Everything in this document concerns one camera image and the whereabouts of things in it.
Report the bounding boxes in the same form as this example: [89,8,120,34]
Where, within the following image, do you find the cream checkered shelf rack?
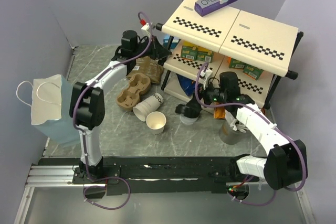
[156,0,303,109]

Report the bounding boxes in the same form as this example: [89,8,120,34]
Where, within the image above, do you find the brown pulp cup carrier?
[116,73,151,111]

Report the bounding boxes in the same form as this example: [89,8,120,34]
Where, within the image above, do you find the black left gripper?
[133,35,172,61]

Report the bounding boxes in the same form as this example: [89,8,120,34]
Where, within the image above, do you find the purple cable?
[72,11,154,210]
[194,62,308,206]

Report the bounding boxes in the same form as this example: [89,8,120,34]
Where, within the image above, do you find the blue R&O box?
[163,35,180,50]

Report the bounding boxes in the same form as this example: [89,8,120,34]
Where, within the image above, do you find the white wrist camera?
[199,68,213,89]
[140,19,153,37]

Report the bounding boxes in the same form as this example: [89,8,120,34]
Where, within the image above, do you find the blue chip bag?
[176,74,195,97]

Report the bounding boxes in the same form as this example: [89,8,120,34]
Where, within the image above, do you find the white paper cup stack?
[132,93,164,122]

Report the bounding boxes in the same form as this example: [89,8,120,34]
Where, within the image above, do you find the green juice carton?
[181,45,198,61]
[227,58,245,69]
[243,65,263,80]
[197,49,214,63]

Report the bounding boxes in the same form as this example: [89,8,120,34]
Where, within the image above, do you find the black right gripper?
[186,76,227,112]

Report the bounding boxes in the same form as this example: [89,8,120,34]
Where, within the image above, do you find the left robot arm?
[69,30,171,183]

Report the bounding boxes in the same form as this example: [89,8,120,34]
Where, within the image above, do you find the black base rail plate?
[26,156,245,198]

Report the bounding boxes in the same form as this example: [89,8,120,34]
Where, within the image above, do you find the purple R&O box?
[194,0,238,17]

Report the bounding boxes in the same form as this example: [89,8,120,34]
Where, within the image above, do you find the grey cup of stirrers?
[218,118,250,145]

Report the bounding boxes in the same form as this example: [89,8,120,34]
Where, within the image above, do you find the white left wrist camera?
[140,19,153,37]

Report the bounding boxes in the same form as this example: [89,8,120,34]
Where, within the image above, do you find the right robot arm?
[175,70,308,191]

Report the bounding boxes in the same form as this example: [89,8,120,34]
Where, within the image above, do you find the white plastic cup lids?
[180,114,200,125]

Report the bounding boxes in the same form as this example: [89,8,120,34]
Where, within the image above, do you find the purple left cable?
[72,11,154,210]

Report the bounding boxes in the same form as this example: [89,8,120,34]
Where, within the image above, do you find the light blue paper bag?
[16,74,80,146]

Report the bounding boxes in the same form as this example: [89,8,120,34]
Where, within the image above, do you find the orange snack bag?
[213,106,225,119]

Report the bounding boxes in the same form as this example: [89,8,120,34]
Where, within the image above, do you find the single white paper cup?
[146,111,166,135]

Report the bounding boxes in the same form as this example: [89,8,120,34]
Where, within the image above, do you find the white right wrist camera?
[199,68,213,89]

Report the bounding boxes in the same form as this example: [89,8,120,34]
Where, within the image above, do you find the brown coffee bean bag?
[127,56,164,84]

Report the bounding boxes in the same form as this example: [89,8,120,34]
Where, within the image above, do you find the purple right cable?
[194,62,308,206]

